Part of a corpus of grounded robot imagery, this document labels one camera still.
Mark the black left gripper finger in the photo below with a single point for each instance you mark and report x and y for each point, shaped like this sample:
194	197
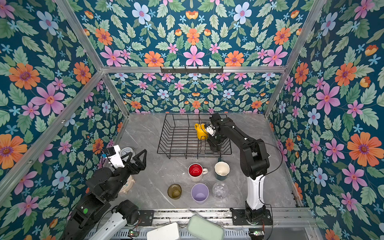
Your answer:
126	158
140	159

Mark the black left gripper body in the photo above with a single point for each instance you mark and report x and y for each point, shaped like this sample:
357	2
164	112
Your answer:
131	170

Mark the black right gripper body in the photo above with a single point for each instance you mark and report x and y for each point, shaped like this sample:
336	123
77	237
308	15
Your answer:
215	139

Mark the yellow mug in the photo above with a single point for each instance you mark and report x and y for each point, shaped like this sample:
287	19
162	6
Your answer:
202	133

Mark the dark green mug cream inside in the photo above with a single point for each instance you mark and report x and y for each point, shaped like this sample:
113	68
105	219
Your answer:
222	169

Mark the olive green glass tumbler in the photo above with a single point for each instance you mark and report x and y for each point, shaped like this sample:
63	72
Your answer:
174	191

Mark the black mug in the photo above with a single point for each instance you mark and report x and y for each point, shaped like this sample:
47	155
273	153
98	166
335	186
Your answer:
216	148

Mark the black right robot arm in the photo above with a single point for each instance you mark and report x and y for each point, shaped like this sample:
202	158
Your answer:
254	161

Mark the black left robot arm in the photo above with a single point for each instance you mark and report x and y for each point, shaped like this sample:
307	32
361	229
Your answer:
105	185

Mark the small white round timer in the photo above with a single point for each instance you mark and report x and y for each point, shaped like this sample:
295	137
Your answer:
127	150

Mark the beige alarm clock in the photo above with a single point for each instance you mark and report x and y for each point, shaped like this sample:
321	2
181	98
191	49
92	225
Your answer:
128	185

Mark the white mug red inside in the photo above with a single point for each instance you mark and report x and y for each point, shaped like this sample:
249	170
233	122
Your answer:
196	172

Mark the clear glass tumbler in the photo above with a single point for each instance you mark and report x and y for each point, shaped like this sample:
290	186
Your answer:
220	190

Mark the lilac plastic cup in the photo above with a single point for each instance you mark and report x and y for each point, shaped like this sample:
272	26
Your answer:
200	193

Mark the white rectangular box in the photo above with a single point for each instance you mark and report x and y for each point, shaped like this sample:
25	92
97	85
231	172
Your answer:
168	232

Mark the pale green rectangular box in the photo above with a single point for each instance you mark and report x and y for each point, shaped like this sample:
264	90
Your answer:
204	229

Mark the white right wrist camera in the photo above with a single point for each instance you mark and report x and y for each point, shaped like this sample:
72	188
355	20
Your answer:
210	130

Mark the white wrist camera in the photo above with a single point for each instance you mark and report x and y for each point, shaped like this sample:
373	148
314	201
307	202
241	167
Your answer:
210	130
112	154

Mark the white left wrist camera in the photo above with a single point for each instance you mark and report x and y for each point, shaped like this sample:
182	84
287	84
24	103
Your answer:
112	154

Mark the black wire dish rack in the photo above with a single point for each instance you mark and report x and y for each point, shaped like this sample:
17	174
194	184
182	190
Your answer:
179	138

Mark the black wall hook rail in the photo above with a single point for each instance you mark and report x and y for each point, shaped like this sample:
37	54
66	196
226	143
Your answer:
191	70

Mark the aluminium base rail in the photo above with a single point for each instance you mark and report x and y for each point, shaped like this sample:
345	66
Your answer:
273	217

